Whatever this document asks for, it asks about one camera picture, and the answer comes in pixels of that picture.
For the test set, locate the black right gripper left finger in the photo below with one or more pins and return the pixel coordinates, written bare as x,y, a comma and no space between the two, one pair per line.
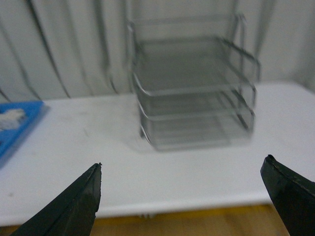
72,212

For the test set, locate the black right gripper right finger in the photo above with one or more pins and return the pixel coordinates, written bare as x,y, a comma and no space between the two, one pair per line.
292,195

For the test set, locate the blue plastic bin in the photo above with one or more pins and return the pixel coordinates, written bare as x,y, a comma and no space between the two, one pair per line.
10,140

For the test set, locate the white circuit breaker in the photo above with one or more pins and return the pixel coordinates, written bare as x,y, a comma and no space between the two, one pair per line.
12,119

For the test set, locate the grey curtain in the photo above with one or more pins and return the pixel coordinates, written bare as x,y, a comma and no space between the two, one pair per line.
53,49

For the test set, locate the silver mesh top tray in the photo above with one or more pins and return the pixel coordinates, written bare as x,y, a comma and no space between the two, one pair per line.
169,67

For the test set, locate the silver wire rack frame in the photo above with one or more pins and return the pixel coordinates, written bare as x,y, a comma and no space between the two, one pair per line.
230,26

